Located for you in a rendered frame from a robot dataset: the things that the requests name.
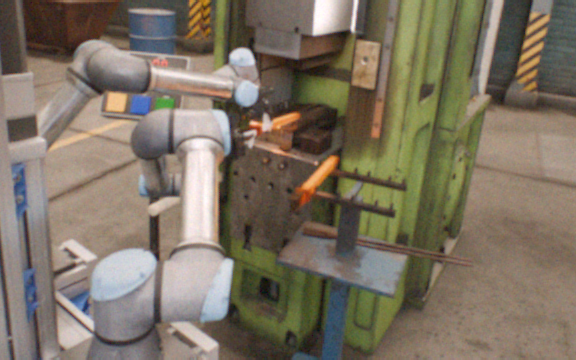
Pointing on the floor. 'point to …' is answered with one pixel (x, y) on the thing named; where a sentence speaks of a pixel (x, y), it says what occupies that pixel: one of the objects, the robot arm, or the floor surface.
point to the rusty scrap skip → (66, 23)
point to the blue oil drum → (152, 31)
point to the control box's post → (154, 235)
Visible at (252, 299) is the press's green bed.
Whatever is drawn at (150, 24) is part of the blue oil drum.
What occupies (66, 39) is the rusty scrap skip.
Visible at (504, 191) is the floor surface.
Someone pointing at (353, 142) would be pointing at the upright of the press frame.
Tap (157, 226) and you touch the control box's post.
